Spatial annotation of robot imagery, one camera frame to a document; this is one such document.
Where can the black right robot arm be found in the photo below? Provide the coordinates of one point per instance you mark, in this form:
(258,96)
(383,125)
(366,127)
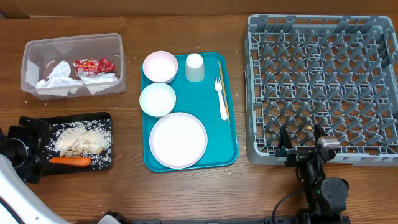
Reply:
(326,196)

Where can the clear plastic bin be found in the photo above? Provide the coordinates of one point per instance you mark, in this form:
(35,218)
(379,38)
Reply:
(41,56)

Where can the white napkin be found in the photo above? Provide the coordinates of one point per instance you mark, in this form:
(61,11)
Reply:
(60,83)

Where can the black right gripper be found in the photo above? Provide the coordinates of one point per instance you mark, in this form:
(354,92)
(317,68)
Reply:
(296,154)

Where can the grey dishwasher rack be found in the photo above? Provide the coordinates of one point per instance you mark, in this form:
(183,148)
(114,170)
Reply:
(336,71)

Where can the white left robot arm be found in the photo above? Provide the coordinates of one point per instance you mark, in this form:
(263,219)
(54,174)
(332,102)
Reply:
(17,198)

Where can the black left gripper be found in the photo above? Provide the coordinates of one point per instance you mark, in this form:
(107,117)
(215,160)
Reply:
(35,137)

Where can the pink bowl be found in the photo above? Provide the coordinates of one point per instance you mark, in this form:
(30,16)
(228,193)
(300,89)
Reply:
(160,67)

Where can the red snack wrapper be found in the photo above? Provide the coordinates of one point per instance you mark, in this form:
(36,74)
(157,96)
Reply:
(93,67)

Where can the wooden chopstick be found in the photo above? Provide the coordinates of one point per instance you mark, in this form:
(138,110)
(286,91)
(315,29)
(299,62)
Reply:
(224,92)

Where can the cream bowl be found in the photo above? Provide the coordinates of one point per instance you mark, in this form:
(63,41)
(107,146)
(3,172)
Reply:
(157,99)

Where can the white plastic fork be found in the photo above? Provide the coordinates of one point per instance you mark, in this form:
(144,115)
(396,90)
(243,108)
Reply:
(219,89)

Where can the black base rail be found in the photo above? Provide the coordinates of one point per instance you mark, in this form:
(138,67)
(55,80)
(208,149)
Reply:
(266,220)

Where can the white plate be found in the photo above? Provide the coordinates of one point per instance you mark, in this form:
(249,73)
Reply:
(178,140)

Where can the black tray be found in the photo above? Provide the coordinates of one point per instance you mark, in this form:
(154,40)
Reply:
(103,161)

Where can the orange carrot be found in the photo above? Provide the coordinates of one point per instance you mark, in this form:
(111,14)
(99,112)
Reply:
(72,161)

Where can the white cup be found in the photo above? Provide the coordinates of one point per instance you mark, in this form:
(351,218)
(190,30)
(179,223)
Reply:
(194,68)

